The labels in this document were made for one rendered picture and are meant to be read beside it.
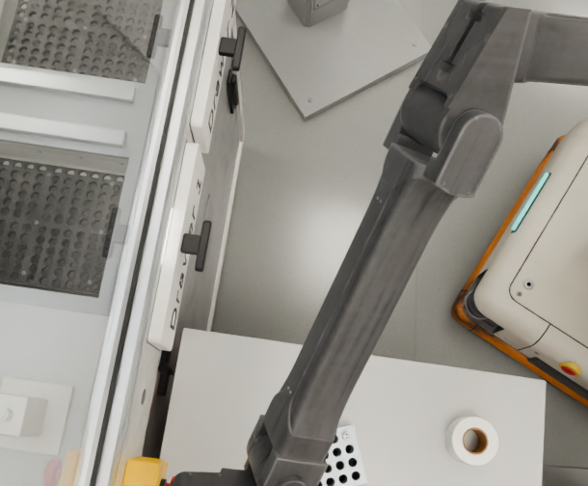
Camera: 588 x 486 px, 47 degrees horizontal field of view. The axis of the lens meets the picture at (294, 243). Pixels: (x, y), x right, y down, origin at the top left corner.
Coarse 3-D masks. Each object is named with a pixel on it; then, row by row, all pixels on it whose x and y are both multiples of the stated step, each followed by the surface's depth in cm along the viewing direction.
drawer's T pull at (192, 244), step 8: (208, 224) 95; (208, 232) 95; (184, 240) 95; (192, 240) 95; (200, 240) 95; (208, 240) 95; (184, 248) 94; (192, 248) 94; (200, 248) 94; (200, 256) 94; (200, 264) 94
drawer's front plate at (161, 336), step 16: (192, 144) 97; (192, 160) 96; (192, 176) 96; (176, 192) 95; (192, 192) 98; (176, 208) 94; (192, 208) 100; (176, 224) 93; (176, 240) 93; (176, 256) 92; (176, 272) 94; (160, 288) 91; (176, 288) 96; (160, 304) 91; (176, 304) 98; (160, 320) 90; (176, 320) 101; (160, 336) 89
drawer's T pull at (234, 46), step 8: (240, 32) 103; (224, 40) 103; (232, 40) 103; (240, 40) 103; (224, 48) 103; (232, 48) 103; (240, 48) 103; (232, 56) 103; (240, 56) 102; (232, 64) 102; (240, 64) 103
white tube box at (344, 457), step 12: (336, 432) 100; (336, 444) 99; (348, 444) 99; (336, 456) 100; (348, 456) 99; (360, 456) 99; (336, 468) 102; (348, 468) 99; (360, 468) 99; (324, 480) 98; (336, 480) 98; (348, 480) 98; (360, 480) 98
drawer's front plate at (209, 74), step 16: (224, 0) 103; (224, 16) 104; (208, 32) 101; (224, 32) 106; (208, 48) 101; (208, 64) 100; (224, 64) 111; (208, 80) 99; (208, 96) 100; (192, 112) 98; (208, 112) 102; (192, 128) 99; (208, 128) 104; (208, 144) 107
